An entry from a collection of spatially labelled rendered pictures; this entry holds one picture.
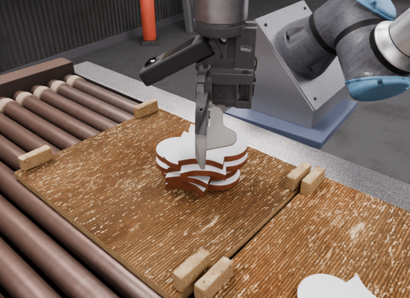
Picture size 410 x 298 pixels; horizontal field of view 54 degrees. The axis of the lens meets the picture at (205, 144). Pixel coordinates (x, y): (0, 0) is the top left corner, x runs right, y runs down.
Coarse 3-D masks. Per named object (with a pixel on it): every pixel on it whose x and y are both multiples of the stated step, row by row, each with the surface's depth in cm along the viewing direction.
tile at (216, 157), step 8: (192, 128) 69; (192, 136) 67; (240, 136) 67; (184, 144) 65; (192, 144) 65; (240, 144) 65; (184, 152) 63; (192, 152) 63; (208, 152) 63; (216, 152) 63; (224, 152) 63; (232, 152) 63; (240, 152) 63; (184, 160) 61; (192, 160) 62; (208, 160) 61; (216, 160) 61; (224, 160) 62; (232, 160) 63
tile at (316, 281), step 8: (304, 280) 50; (312, 280) 50; (320, 280) 50; (328, 280) 50; (336, 280) 50; (352, 280) 50; (360, 280) 50; (304, 288) 49; (312, 288) 49; (320, 288) 49; (328, 288) 49; (336, 288) 49; (344, 288) 49; (352, 288) 49; (360, 288) 49; (304, 296) 48; (312, 296) 48; (320, 296) 48; (328, 296) 48; (336, 296) 48; (344, 296) 48; (352, 296) 48; (360, 296) 48; (368, 296) 48
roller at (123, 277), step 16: (0, 176) 74; (16, 192) 70; (32, 192) 70; (32, 208) 67; (48, 208) 66; (48, 224) 64; (64, 224) 63; (64, 240) 62; (80, 240) 60; (80, 256) 60; (96, 256) 58; (112, 256) 57; (96, 272) 58; (112, 272) 56; (128, 272) 55; (128, 288) 54; (144, 288) 53
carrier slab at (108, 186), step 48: (96, 144) 80; (144, 144) 80; (48, 192) 67; (96, 192) 67; (144, 192) 67; (192, 192) 67; (240, 192) 67; (288, 192) 67; (96, 240) 59; (144, 240) 58; (192, 240) 58; (240, 240) 58; (192, 288) 52
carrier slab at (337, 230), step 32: (320, 192) 67; (352, 192) 67; (288, 224) 61; (320, 224) 61; (352, 224) 61; (384, 224) 61; (256, 256) 55; (288, 256) 55; (320, 256) 55; (352, 256) 55; (384, 256) 55; (224, 288) 51; (256, 288) 51; (288, 288) 51; (384, 288) 51
